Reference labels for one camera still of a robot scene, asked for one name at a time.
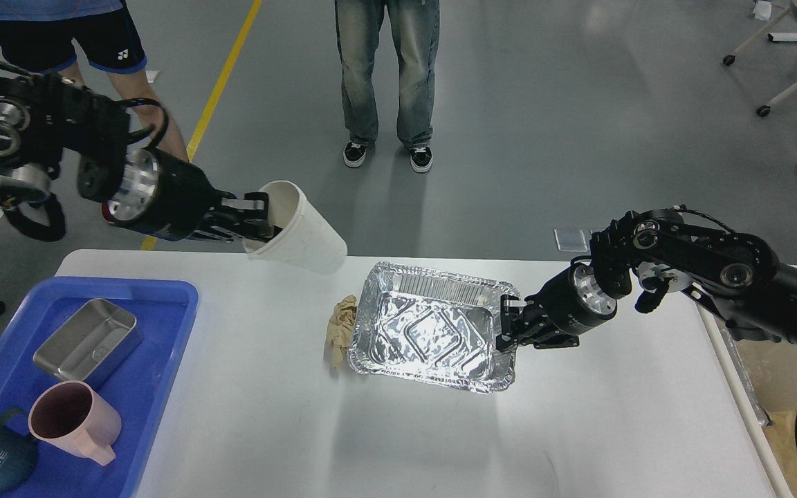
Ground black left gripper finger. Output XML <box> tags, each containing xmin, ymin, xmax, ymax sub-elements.
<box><xmin>215</xmin><ymin>192</ymin><xmax>270</xmax><ymax>221</ymax></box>
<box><xmin>191</xmin><ymin>216</ymin><xmax>276</xmax><ymax>243</ymax></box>

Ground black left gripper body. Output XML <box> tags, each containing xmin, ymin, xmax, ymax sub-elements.
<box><xmin>102</xmin><ymin>148</ymin><xmax>223</xmax><ymax>241</ymax></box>

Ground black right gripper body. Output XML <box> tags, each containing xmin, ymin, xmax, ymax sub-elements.
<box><xmin>523</xmin><ymin>264</ymin><xmax>617</xmax><ymax>349</ymax></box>

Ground white paper cup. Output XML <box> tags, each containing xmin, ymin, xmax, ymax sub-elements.
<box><xmin>243</xmin><ymin>181</ymin><xmax>347</xmax><ymax>275</ymax></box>

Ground aluminium foil tray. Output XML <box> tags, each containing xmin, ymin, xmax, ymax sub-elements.
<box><xmin>346</xmin><ymin>261</ymin><xmax>517</xmax><ymax>394</ymax></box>

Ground brown paper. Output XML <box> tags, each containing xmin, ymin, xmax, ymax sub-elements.
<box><xmin>762</xmin><ymin>411</ymin><xmax>797</xmax><ymax>497</ymax></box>
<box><xmin>326</xmin><ymin>295</ymin><xmax>358</xmax><ymax>370</ymax></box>

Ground square stainless steel tray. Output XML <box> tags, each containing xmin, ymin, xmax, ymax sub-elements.
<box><xmin>33</xmin><ymin>297</ymin><xmax>144</xmax><ymax>389</ymax></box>

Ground pink mug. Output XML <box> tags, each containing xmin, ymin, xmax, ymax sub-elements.
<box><xmin>28</xmin><ymin>380</ymin><xmax>122</xmax><ymax>466</ymax></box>

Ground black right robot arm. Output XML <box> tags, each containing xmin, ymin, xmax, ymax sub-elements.
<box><xmin>495</xmin><ymin>205</ymin><xmax>797</xmax><ymax>451</ymax></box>

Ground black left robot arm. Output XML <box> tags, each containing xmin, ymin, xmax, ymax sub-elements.
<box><xmin>0</xmin><ymin>61</ymin><xmax>282</xmax><ymax>243</ymax></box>

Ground clear floor plate left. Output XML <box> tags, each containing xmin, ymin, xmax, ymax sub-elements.
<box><xmin>553</xmin><ymin>229</ymin><xmax>589</xmax><ymax>253</ymax></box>

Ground blue plastic bin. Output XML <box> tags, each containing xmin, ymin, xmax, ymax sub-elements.
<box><xmin>0</xmin><ymin>277</ymin><xmax>197</xmax><ymax>497</ymax></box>

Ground person in black shorts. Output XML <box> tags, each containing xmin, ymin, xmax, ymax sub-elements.
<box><xmin>0</xmin><ymin>0</ymin><xmax>190</xmax><ymax>164</ymax></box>

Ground beige plastic bin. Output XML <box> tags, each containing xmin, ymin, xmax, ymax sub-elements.
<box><xmin>696</xmin><ymin>266</ymin><xmax>797</xmax><ymax>498</ymax></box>

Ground foil tray in bin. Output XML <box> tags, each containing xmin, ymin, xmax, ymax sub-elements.
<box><xmin>719</xmin><ymin>327</ymin><xmax>773</xmax><ymax>427</ymax></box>

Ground person in light jeans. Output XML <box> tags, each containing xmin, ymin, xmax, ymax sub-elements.
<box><xmin>334</xmin><ymin>0</ymin><xmax>441</xmax><ymax>174</ymax></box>

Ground brown paper in bin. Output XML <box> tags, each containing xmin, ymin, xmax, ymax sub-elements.
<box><xmin>762</xmin><ymin>411</ymin><xmax>797</xmax><ymax>497</ymax></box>

